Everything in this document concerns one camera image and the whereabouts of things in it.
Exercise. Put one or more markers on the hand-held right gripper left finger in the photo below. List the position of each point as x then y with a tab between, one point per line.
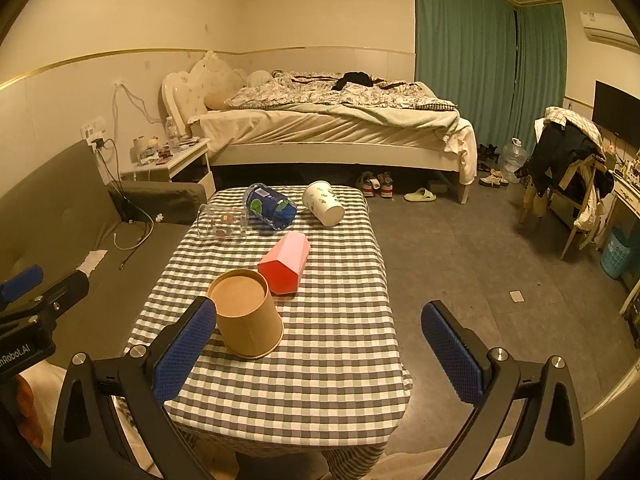
184	352

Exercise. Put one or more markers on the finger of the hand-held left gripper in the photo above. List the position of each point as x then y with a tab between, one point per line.
65	292
22	280

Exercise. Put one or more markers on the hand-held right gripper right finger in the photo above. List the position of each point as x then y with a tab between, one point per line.
451	355

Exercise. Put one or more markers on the person's left forearm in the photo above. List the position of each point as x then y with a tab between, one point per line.
20	410

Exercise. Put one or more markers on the brown paper cup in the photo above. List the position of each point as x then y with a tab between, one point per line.
250	320

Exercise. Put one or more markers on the red hexagonal cup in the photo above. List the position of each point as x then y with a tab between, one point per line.
285	265

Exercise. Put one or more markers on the clear glass cup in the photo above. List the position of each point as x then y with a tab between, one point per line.
220	223

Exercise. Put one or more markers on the blue printed cup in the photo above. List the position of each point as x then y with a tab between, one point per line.
270	208

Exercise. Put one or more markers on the white printed paper cup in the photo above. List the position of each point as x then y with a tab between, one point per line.
325	205

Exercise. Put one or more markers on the white tissue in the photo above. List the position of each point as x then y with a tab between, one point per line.
94	261

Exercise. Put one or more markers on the grey sofa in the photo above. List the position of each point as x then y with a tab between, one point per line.
60	220

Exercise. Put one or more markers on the white paper scrap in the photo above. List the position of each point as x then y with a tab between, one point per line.
517	295

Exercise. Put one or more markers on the grey checked tablecloth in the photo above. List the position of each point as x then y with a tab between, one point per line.
325	340

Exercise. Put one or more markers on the green slipper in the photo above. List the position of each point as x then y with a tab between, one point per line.
419	195

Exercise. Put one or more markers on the white nightstand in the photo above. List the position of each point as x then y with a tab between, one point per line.
185	162

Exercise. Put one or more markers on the wooden chair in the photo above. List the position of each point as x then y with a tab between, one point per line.
575	225

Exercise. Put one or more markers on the grey sneaker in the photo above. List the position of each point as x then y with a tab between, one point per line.
367	185
386	186

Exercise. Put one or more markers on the light sneakers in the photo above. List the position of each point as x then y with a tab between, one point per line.
493	178

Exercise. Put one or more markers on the clear water bottle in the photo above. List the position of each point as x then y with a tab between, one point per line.
171	132

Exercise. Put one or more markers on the blue laundry basket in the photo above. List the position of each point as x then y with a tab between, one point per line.
617	257

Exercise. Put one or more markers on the dark shoes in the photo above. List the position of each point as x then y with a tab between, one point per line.
488	156

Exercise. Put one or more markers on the large clear water jug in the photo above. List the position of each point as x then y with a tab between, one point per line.
514	161

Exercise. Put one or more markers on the dark jacket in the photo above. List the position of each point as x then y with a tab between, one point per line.
565	155

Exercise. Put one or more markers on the white dresser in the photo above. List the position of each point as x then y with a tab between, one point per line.
622	195

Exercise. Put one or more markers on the white bed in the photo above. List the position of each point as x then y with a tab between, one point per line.
325	152

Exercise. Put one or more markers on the beige pillow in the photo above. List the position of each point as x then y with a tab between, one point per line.
217	101

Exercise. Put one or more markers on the light bed sheet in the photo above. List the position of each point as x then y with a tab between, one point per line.
325	125

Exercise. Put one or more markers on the white checked garment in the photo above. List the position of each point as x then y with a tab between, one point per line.
575	119

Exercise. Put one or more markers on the floral quilt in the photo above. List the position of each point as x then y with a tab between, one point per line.
310	91

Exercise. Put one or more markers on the black garment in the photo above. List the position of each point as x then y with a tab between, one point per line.
355	81

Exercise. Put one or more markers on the black television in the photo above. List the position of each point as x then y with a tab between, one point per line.
615	107

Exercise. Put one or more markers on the narrow green curtain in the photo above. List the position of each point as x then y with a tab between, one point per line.
540	70

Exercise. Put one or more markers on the wide green curtain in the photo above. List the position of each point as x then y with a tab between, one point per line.
465	55

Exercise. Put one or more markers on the white air conditioner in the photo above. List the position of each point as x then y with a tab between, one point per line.
607	27

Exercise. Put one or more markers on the white wall power socket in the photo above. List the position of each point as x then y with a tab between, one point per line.
95	132

